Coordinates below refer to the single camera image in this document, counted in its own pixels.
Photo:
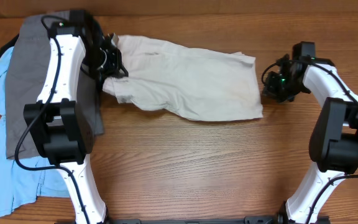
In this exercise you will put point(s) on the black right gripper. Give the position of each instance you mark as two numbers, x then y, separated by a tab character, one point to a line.
270	93

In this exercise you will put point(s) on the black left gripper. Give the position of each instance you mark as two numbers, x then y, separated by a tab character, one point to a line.
116	65

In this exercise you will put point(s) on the beige khaki shorts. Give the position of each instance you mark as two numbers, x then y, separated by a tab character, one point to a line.
196	84

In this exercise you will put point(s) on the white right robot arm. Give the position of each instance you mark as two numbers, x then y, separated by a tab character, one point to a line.
333	145

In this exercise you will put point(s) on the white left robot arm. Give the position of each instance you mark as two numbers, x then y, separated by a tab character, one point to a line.
56	121

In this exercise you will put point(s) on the black garment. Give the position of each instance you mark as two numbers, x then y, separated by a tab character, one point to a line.
2	51

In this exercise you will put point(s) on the grey shorts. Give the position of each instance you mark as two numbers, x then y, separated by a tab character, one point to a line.
88	99

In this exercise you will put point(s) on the light blue shirt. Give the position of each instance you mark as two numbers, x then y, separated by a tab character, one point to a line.
18	186

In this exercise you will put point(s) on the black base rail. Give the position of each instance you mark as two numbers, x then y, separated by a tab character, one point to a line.
246	220

